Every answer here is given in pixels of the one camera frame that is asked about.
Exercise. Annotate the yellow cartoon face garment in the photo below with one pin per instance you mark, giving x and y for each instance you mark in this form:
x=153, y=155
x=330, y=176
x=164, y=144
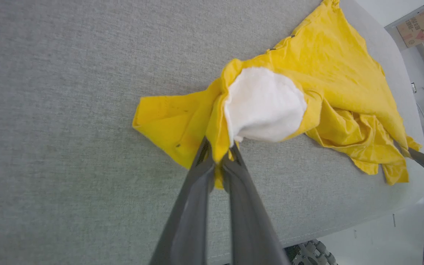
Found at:
x=344, y=66

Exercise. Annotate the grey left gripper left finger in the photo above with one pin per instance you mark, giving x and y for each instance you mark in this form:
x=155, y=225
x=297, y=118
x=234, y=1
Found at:
x=190, y=221

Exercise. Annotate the grey robot base wheel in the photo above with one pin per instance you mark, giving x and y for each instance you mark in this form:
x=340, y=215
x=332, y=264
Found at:
x=313, y=254

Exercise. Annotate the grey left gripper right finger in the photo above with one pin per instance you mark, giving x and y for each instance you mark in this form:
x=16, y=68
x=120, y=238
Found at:
x=248, y=221

